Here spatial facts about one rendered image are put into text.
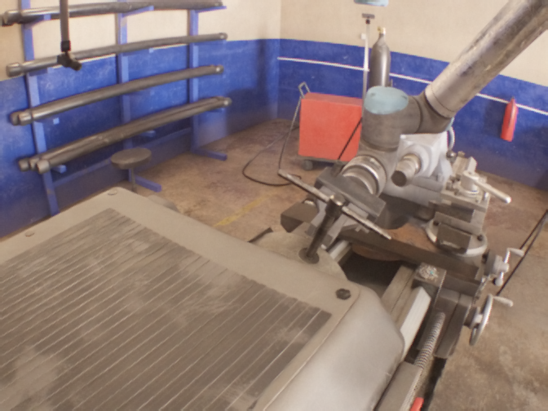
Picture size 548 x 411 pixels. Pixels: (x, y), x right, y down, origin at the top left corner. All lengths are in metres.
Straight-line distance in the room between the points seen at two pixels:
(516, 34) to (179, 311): 0.67
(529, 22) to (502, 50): 0.08
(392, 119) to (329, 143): 3.27
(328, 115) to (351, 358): 3.69
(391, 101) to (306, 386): 0.59
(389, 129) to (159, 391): 0.65
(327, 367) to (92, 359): 0.19
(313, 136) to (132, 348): 3.80
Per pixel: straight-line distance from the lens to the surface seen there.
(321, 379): 0.31
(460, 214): 1.20
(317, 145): 4.06
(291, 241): 0.67
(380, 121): 0.78
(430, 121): 0.86
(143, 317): 0.35
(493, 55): 0.74
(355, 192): 0.70
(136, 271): 0.41
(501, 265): 1.43
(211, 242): 0.44
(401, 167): 1.33
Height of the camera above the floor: 1.58
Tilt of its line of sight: 27 degrees down
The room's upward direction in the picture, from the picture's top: 2 degrees clockwise
